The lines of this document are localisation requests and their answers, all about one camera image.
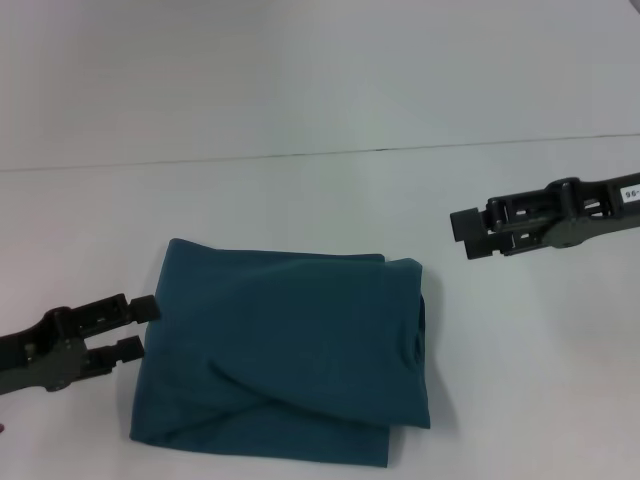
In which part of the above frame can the blue t-shirt with FREE print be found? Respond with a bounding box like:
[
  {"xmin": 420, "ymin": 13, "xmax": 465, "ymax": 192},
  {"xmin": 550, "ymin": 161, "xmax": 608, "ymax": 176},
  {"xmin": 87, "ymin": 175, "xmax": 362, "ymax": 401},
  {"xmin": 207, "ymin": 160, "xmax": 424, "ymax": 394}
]
[{"xmin": 128, "ymin": 237, "xmax": 432, "ymax": 469}]

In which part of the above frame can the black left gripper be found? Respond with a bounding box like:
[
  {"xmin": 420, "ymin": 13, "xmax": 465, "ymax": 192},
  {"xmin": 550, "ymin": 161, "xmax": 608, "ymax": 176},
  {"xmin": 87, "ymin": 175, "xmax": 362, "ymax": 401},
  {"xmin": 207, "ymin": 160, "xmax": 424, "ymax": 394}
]
[{"xmin": 0, "ymin": 294, "xmax": 161, "ymax": 396}]

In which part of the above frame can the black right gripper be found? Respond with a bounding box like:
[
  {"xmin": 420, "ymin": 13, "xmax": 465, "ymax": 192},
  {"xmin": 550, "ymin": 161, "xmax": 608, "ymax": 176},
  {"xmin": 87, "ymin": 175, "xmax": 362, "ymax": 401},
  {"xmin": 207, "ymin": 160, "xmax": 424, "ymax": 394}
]
[{"xmin": 449, "ymin": 171, "xmax": 640, "ymax": 260}]

